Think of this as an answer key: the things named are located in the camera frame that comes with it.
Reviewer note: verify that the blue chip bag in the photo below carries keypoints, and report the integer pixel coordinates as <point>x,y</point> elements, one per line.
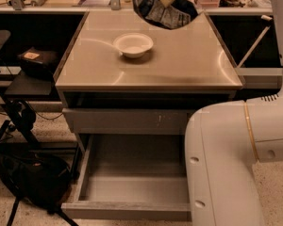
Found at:
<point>177,15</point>

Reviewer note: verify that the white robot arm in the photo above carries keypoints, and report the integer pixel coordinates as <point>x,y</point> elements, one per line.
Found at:
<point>223,142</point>

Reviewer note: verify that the grey drawer cabinet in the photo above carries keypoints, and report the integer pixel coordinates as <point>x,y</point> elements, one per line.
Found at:
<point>182,65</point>

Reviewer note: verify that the closed grey upper drawer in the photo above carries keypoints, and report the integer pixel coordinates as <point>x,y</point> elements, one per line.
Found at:
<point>127,121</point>

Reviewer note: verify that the open grey lower drawer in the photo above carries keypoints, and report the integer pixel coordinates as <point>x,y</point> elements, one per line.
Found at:
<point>132,177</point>

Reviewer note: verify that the white paper bowl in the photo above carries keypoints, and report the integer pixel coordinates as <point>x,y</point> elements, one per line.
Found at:
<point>133,45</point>

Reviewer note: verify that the black box with label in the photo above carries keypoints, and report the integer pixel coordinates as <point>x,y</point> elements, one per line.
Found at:
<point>38,63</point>

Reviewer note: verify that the black side shelf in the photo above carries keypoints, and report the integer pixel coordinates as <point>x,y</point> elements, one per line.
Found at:
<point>23,84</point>

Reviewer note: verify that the black backpack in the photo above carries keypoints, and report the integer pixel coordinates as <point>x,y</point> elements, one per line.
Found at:
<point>42,178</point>

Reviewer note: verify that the white rod with handle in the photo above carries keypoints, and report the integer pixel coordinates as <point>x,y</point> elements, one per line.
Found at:
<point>268,20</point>

